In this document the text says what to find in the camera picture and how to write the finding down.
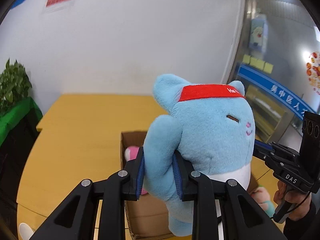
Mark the brown cardboard box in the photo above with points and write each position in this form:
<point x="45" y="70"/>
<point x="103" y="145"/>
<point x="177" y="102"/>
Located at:
<point x="148" y="217"/>

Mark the green cloth covered bench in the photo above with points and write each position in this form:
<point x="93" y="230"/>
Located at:
<point x="10" y="119"/>

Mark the black camera box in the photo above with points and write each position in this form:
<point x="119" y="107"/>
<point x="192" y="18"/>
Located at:
<point x="309" y="149"/>

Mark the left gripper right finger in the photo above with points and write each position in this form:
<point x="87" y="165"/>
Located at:
<point x="221" y="207"/>

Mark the pink bear plush toy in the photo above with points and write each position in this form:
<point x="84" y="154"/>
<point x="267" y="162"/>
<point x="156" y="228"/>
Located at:
<point x="134" y="157"/>

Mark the white paper cup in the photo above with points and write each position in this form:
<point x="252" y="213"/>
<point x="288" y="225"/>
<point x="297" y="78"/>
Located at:
<point x="26" y="232"/>

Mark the festive window sticker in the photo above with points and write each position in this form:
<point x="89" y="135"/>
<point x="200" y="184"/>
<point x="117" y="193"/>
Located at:
<point x="313" y="71"/>

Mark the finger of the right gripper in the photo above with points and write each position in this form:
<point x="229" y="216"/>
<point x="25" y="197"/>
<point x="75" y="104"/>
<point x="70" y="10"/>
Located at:
<point x="259" y="145"/>
<point x="261" y="154"/>

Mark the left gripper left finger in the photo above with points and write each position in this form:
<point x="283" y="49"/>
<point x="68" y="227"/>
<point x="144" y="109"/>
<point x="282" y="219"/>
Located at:
<point x="102" y="201"/>

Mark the pink pig plush toy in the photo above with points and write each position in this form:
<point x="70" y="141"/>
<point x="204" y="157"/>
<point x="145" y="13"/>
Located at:
<point x="263" y="199"/>

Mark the green potted plant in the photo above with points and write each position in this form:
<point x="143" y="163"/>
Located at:
<point x="15" y="85"/>

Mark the blue cartoon poster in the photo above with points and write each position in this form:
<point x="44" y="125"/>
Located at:
<point x="259" y="33"/>

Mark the yellow sticky notes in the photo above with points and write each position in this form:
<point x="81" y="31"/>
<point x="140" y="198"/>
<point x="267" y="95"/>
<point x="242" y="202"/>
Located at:
<point x="257" y="63"/>

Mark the blue cat plush toy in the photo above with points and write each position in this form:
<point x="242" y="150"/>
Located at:
<point x="211" y="125"/>

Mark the right hand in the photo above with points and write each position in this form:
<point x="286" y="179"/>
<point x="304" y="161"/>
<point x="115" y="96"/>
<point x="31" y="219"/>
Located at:
<point x="292" y="202"/>

